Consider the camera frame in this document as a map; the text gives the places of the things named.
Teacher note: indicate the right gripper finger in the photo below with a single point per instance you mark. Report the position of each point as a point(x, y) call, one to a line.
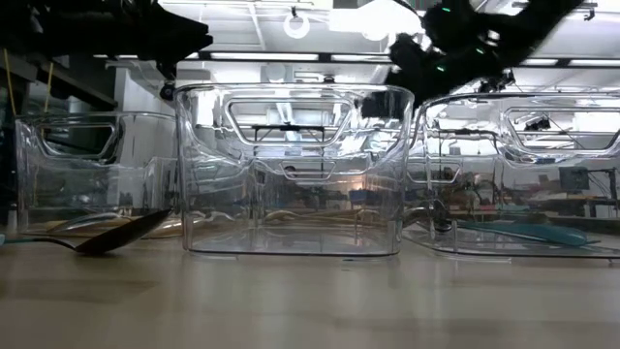
point(412, 72)

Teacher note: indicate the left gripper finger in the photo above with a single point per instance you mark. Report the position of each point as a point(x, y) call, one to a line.
point(189, 39)

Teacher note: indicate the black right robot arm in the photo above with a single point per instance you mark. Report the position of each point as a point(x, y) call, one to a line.
point(533, 24)

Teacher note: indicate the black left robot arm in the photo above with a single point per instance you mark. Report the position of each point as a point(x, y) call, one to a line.
point(14, 24)

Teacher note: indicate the long ceiling light bar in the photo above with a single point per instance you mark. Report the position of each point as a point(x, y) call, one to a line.
point(264, 56)

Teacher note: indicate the clear plastic bin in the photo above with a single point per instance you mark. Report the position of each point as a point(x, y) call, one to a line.
point(533, 194)
point(72, 184)
point(290, 194)

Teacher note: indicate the small black ceiling camera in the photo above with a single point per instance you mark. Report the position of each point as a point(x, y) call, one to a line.
point(167, 92)

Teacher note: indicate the black ceiling camera cluster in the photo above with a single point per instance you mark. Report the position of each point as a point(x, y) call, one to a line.
point(499, 82)

